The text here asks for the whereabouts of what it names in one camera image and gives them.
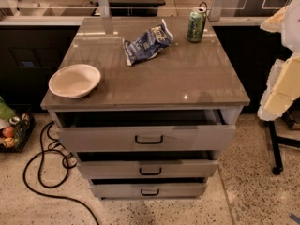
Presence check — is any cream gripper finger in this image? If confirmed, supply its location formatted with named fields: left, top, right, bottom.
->
left=257, top=57, right=300, bottom=121
left=260, top=6, right=288, bottom=33

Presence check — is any green soda can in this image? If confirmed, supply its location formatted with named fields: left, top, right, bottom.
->
left=187, top=7, right=207, bottom=42

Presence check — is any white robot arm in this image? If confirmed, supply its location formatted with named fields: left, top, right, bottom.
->
left=257, top=0, right=300, bottom=121

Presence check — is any white paper bowl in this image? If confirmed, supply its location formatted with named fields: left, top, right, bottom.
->
left=49, top=64, right=101, bottom=98

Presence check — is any black stand leg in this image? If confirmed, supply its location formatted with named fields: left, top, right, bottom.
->
left=263, top=121, right=300, bottom=175

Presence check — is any grey drawer cabinet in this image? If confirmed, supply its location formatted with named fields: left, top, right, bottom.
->
left=40, top=16, right=251, bottom=201

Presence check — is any blue crumpled chip bag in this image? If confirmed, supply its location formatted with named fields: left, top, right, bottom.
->
left=122, top=19, right=173, bottom=66

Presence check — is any top grey drawer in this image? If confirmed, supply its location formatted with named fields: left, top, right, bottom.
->
left=57, top=124, right=235, bottom=152

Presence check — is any grey drawer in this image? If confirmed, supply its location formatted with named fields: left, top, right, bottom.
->
left=77, top=151, right=218, bottom=179
left=91, top=177, right=207, bottom=199
left=57, top=124, right=235, bottom=152

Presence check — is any dark background table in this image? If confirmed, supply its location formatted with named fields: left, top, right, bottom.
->
left=109, top=0, right=166, bottom=17

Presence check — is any bottom grey drawer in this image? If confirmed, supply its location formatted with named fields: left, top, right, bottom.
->
left=91, top=177, right=207, bottom=199

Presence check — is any middle grey drawer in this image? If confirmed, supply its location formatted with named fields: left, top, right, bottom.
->
left=77, top=151, right=218, bottom=179

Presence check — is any green bag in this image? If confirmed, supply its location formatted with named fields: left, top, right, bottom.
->
left=0, top=97, right=15, bottom=120

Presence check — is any orange fruit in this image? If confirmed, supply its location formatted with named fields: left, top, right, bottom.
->
left=2, top=126, right=14, bottom=137

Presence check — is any black floor cable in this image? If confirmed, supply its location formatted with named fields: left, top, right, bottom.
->
left=22, top=121, right=101, bottom=225

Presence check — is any black wire fruit basket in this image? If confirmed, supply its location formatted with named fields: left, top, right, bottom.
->
left=0, top=112, right=35, bottom=153

